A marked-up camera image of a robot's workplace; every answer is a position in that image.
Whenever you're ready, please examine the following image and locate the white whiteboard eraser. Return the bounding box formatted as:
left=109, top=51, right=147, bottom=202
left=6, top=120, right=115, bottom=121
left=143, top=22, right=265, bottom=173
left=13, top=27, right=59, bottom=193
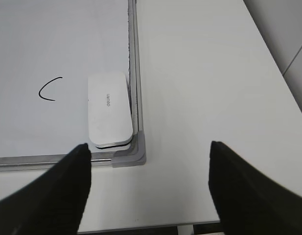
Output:
left=88, top=71, right=133, bottom=149

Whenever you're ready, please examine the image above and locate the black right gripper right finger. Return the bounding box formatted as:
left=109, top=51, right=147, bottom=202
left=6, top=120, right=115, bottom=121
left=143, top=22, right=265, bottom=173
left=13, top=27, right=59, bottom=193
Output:
left=208, top=141, right=302, bottom=235

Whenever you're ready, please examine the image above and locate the white magnetic whiteboard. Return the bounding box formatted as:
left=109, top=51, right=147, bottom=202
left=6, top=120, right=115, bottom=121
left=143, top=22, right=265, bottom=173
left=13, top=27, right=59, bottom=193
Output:
left=0, top=0, right=146, bottom=171

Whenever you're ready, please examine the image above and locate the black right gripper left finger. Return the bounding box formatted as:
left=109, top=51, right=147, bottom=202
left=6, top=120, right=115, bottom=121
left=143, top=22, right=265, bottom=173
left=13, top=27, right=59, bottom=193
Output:
left=0, top=143, right=92, bottom=235

